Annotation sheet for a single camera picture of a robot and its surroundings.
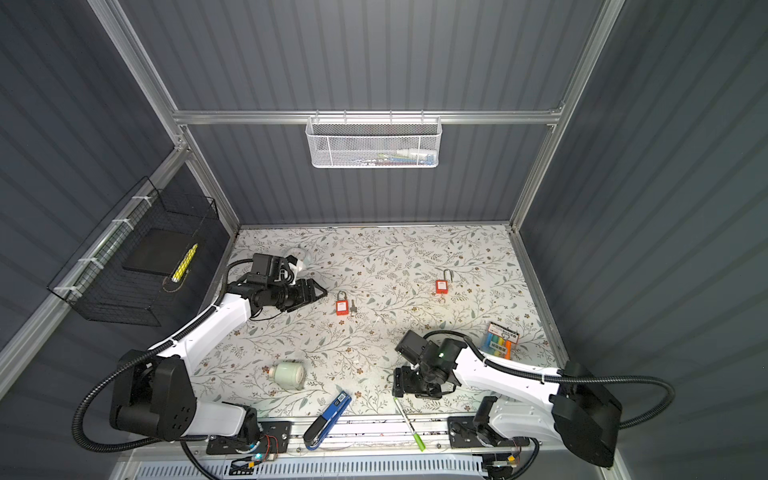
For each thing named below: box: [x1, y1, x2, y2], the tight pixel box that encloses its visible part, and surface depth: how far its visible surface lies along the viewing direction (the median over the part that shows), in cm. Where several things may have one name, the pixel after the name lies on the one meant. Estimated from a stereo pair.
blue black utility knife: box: [303, 390, 352, 451], surface depth 74 cm
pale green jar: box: [268, 362, 306, 391], surface depth 78 cm
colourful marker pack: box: [483, 322, 520, 360], surface depth 91 cm
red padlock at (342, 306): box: [335, 290, 349, 316], surface depth 98 cm
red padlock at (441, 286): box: [435, 268, 453, 294], surface depth 103 cm
